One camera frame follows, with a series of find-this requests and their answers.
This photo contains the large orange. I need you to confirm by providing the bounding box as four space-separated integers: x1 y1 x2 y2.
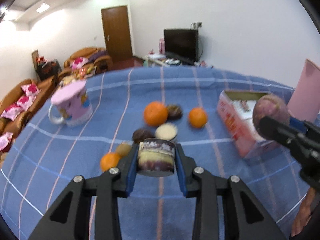
144 101 168 127

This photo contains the right hand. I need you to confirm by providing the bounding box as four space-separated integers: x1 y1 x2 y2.
290 187 319 237

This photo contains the brown kiwi fruit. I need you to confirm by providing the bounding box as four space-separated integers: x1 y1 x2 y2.
115 142 132 158

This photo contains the brown wooden door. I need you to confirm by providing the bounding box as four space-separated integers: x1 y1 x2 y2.
101 5 133 62

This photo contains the pink tin box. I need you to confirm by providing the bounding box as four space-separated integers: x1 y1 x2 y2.
217 89 279 159

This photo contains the black television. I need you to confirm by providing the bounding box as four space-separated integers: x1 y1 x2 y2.
164 29 199 64

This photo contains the blue plaid tablecloth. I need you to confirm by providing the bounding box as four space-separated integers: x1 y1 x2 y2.
1 67 309 239

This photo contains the white tv stand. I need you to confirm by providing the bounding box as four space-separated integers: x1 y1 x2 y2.
141 54 213 68

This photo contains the small orange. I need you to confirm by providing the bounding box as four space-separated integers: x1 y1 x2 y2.
188 107 208 128
100 152 121 172

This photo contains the brown leather sofa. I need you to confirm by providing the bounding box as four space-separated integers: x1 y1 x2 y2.
0 76 58 140

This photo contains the cluttered coffee table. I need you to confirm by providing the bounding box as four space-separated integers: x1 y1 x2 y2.
58 63 97 88

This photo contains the small orange front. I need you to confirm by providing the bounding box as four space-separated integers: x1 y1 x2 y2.
100 152 121 172

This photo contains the brown leather armchair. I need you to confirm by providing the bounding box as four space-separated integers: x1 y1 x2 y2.
63 47 114 74

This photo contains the dark wrinkled passion fruit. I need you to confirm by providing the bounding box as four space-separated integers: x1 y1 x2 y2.
132 128 155 144

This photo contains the dark mangosteen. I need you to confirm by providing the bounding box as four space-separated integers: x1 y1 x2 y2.
167 105 183 120

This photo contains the pink cartoon mug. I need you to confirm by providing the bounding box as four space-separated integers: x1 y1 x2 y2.
48 80 93 127

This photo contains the pink tin lid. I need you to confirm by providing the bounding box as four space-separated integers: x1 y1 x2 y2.
287 59 320 122

